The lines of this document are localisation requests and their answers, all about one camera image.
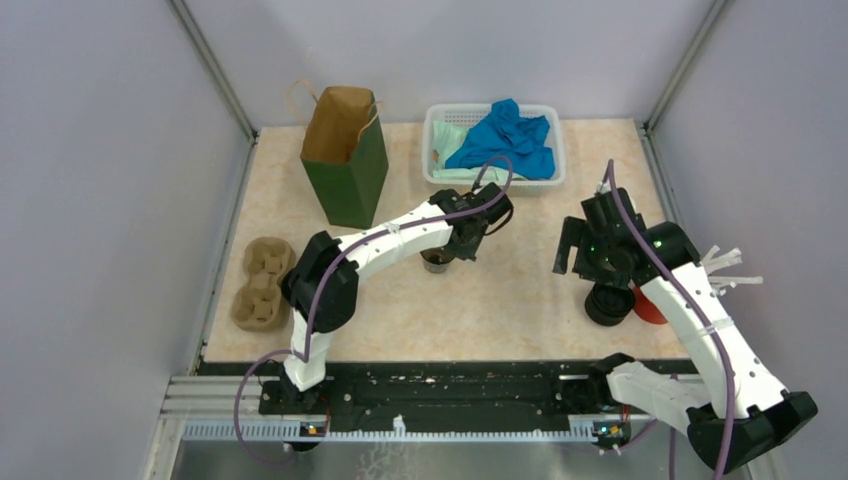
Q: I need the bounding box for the white plastic basket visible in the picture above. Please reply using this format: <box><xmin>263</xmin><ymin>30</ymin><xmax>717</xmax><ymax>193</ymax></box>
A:
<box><xmin>422</xmin><ymin>102</ymin><xmax>568</xmax><ymax>197</ymax></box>

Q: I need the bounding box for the blue cloth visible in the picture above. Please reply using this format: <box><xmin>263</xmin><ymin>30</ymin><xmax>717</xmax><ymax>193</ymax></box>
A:
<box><xmin>445</xmin><ymin>98</ymin><xmax>556</xmax><ymax>180</ymax></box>

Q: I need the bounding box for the white cable duct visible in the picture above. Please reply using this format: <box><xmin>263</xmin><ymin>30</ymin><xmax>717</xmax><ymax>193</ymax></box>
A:
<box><xmin>182</xmin><ymin>415</ymin><xmax>631</xmax><ymax>444</ymax></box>

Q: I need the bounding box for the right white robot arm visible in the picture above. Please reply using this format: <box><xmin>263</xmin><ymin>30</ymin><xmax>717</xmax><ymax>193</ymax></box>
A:
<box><xmin>553</xmin><ymin>188</ymin><xmax>818</xmax><ymax>474</ymax></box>

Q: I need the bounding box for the dark coffee cup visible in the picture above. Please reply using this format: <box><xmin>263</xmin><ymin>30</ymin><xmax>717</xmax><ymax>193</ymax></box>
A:
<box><xmin>420</xmin><ymin>248</ymin><xmax>455</xmax><ymax>274</ymax></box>

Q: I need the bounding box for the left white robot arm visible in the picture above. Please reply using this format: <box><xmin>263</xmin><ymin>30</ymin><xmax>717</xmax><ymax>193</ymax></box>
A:
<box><xmin>281</xmin><ymin>182</ymin><xmax>514</xmax><ymax>414</ymax></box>

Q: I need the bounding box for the cardboard cup carrier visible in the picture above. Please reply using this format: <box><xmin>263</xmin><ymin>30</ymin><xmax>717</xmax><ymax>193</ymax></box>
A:
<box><xmin>230</xmin><ymin>237</ymin><xmax>297</xmax><ymax>332</ymax></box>

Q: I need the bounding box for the light green cloth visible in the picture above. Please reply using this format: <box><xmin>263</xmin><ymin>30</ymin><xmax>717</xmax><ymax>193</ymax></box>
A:
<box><xmin>430</xmin><ymin>120</ymin><xmax>537</xmax><ymax>181</ymax></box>

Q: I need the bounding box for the green brown paper bag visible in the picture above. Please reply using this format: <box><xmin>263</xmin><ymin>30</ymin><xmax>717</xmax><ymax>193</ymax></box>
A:
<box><xmin>284</xmin><ymin>79</ymin><xmax>389</xmax><ymax>230</ymax></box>

